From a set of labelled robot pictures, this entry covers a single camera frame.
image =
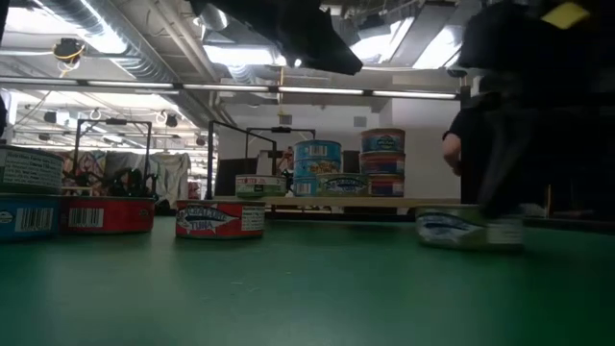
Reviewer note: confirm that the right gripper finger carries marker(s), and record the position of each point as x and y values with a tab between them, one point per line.
509	163

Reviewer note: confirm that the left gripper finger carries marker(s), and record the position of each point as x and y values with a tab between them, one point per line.
322	50

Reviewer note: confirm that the grey-green albacore tuna can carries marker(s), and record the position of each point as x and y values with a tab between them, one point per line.
456	229
343	185

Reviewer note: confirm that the wild planet salmon can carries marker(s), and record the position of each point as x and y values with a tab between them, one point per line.
387	186
382	163
383	140

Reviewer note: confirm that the blue tuna can yellow text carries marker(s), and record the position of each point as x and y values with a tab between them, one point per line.
317	167

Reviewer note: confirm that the white green label can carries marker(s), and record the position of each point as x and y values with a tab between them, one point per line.
29	170
260	186

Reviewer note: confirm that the red label tuna can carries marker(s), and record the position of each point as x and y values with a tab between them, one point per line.
218	221
110	216

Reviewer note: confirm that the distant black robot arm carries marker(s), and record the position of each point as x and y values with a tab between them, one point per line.
127	183

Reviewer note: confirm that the ceiling light strip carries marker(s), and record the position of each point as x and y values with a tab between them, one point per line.
322	90
96	83
413	94

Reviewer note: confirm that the person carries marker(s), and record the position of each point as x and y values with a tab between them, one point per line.
288	161
468	125

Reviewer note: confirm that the person's hand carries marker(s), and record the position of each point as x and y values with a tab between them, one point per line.
451	151

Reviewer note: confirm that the black monitor screen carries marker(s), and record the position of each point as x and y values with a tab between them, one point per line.
223	178

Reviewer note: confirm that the white hanging sheet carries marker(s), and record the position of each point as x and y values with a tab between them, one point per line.
168	173

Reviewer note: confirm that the colourful patterned cloth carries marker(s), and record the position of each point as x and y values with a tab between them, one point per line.
91	163

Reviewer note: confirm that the green table mat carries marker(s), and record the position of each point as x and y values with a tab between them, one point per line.
307	298

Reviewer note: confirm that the silver spiral ceiling duct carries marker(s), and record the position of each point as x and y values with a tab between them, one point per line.
144	67

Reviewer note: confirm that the wooden shelf black metal frame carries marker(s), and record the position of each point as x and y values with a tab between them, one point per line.
336	202

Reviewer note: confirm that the black metal station frame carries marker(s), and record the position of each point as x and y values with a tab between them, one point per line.
115	121

